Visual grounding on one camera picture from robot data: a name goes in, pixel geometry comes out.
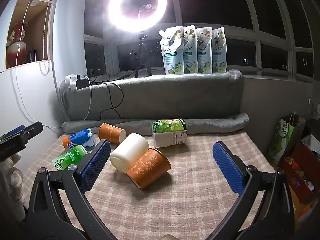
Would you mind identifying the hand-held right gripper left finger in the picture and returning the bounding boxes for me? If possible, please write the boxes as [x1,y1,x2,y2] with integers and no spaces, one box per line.
[25,139,118,240]

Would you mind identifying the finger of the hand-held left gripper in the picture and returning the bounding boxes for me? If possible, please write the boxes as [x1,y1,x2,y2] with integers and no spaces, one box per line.
[0,124,26,138]
[0,121,44,146]

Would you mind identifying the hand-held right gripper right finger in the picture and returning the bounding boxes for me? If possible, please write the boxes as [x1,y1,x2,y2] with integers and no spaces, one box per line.
[212,141,296,240]

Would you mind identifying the orange patterned paper cup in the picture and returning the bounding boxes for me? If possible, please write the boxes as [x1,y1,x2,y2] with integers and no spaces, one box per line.
[98,123,126,145]
[126,148,172,190]

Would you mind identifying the white plastic cup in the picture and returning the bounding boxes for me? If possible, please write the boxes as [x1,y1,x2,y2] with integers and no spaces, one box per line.
[110,133,150,173]

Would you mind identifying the pale fluffy cloth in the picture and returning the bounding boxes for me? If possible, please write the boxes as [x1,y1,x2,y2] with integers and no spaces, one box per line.
[0,152,25,230]

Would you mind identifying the green tea bottle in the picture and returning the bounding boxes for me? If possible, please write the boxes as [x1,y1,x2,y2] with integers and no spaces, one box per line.
[52,144,88,172]

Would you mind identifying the checked tablecloth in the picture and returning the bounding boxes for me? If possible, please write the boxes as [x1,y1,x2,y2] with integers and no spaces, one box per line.
[22,132,280,240]

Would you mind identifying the rolled grey towel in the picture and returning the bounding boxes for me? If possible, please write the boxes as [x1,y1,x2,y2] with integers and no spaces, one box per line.
[62,112,250,137]

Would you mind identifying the white power strip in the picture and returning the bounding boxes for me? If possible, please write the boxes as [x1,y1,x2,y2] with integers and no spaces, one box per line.
[64,74,82,91]

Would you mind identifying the green paper bag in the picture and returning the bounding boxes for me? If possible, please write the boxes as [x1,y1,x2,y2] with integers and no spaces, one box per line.
[269,112,307,166]

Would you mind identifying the black power adapter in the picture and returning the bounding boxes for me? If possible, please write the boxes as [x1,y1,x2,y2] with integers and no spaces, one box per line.
[76,75,91,90]

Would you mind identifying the green drink carton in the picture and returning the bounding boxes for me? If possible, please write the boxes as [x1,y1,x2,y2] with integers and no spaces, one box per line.
[152,119,188,148]

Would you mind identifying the red cardboard box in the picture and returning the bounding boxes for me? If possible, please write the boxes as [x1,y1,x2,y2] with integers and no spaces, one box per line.
[279,140,320,205]

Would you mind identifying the grey blanket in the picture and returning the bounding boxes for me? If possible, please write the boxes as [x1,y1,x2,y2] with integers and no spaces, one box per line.
[61,69,244,128]

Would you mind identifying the white green detergent pouch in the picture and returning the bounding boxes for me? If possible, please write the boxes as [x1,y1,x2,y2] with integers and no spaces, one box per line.
[183,25,199,75]
[211,26,227,74]
[159,27,185,75]
[196,27,213,74]

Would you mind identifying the black tripod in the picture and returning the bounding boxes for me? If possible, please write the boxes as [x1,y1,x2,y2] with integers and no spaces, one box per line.
[134,31,152,78]

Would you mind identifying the wooden shelf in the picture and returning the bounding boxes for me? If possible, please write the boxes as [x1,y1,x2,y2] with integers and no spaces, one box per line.
[5,0,63,69]

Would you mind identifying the white cable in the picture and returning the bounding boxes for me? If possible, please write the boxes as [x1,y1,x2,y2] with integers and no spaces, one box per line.
[10,0,63,130]

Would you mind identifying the white bead cord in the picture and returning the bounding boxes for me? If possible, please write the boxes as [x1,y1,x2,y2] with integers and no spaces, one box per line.
[40,0,63,75]

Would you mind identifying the black cable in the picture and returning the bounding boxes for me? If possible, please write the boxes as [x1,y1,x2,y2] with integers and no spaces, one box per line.
[89,74,131,119]

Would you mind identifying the ring light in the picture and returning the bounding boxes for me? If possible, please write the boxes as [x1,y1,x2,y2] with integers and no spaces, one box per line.
[108,0,168,33]

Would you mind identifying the window frame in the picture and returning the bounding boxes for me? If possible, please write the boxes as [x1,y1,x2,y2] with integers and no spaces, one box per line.
[84,0,314,80]

